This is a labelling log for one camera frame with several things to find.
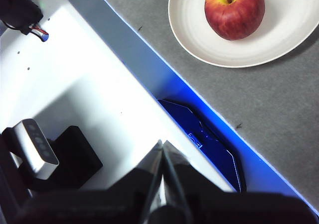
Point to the cream yellow plate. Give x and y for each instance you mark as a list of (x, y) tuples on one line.
[(189, 34)]

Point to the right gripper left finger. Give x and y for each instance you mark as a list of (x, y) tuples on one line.
[(99, 206)]

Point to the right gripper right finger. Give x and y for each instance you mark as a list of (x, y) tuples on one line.
[(236, 209)]

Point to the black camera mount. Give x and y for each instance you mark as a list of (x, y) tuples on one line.
[(74, 156)]

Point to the red apple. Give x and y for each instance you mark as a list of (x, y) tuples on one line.
[(234, 17)]

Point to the silver front camera box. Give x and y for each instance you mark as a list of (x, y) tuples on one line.
[(32, 149)]

